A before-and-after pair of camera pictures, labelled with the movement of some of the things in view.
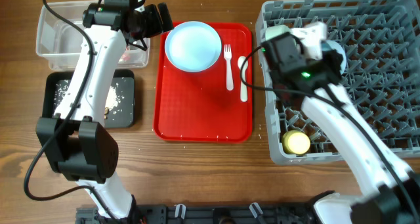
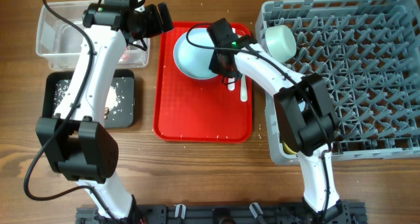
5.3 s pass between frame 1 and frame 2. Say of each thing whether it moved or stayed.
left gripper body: stayed
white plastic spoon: stayed
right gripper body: moved
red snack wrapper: stayed
